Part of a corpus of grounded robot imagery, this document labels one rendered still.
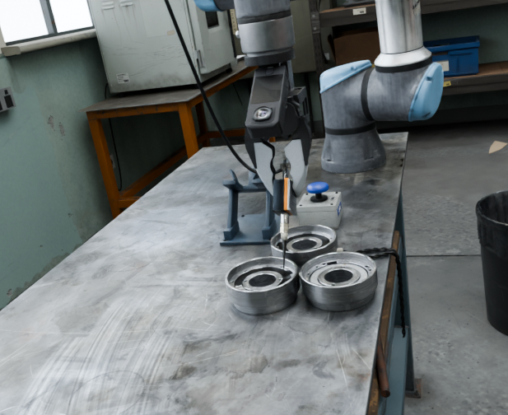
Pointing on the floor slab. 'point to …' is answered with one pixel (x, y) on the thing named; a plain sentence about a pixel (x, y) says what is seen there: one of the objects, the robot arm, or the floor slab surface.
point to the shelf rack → (496, 80)
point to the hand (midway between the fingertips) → (285, 190)
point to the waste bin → (506, 259)
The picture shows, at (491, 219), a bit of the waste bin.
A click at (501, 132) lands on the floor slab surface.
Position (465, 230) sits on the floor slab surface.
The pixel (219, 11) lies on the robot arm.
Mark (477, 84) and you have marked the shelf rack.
